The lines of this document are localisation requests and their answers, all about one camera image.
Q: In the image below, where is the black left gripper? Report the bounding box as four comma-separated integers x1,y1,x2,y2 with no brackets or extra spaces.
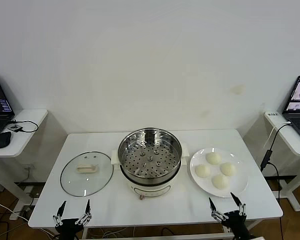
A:
52,198,93,240

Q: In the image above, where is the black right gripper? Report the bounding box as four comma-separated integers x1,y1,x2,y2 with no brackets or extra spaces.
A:
209,191,252,240

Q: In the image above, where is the white steamed baozi bun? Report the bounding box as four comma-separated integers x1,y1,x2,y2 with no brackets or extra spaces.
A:
211,174,230,190
219,162,238,177
194,164,211,179
205,151,222,166

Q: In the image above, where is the glass lid with cream handle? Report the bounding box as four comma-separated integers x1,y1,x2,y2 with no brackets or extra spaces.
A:
59,150,115,198

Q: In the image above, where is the stainless steel steamer basket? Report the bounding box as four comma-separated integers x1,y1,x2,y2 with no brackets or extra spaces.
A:
111,127,190,185

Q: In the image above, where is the white round plate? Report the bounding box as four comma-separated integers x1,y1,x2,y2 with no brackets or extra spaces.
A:
189,148,250,199

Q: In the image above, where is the white floor power strip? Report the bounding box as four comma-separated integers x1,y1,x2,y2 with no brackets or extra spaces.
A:
9,210,29,221

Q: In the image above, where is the cream electric cooking pot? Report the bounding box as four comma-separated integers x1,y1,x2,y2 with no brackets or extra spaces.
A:
119,164,182,201

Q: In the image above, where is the white side table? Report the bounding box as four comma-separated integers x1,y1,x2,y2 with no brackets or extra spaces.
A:
263,111,300,213
0,108,49,208

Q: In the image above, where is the black computer mouse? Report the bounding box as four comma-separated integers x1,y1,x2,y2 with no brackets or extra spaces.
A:
0,131,13,149

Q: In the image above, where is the grey laptop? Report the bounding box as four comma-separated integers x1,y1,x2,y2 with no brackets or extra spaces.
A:
281,75,300,144

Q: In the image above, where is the white table frame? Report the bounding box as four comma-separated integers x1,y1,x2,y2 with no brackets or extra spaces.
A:
81,219,256,240

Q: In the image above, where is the black cable with adapter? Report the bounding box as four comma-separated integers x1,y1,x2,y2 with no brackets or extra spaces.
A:
259,121,292,201

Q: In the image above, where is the white laptop cable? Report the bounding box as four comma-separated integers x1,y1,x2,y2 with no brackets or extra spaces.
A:
263,120,292,149

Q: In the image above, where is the black hub cable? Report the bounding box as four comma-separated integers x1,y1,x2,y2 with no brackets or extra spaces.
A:
6,119,39,133

